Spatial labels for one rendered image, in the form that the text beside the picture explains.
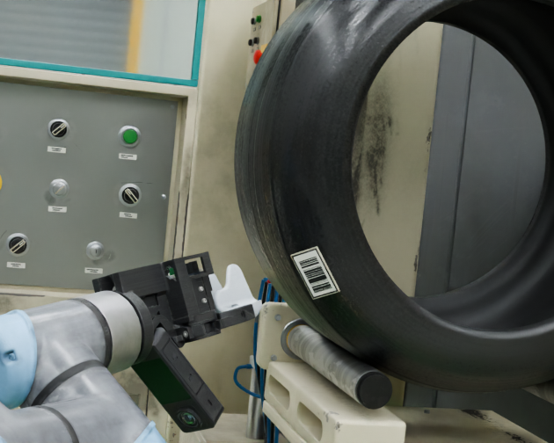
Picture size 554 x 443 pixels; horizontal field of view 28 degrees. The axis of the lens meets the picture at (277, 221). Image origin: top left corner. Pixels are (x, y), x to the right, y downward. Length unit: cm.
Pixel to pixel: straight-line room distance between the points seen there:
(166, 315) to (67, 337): 15
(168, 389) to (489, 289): 70
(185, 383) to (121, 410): 16
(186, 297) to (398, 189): 69
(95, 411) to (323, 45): 58
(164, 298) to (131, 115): 88
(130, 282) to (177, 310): 6
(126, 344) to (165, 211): 95
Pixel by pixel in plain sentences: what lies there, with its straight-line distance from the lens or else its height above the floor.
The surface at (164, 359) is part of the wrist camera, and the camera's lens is 104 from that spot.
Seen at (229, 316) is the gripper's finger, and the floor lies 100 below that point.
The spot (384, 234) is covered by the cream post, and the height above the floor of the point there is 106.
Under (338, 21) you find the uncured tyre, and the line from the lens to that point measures 129.
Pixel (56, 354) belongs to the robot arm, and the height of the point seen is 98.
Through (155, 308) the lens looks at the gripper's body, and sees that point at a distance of 105.
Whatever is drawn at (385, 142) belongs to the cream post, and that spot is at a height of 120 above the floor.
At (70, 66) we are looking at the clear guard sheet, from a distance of 188.
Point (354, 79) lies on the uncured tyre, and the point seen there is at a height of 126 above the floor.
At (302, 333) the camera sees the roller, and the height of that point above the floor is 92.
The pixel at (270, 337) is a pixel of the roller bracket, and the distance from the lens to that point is 163.
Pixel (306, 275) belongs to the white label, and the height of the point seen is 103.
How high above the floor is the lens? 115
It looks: 3 degrees down
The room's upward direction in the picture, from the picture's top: 6 degrees clockwise
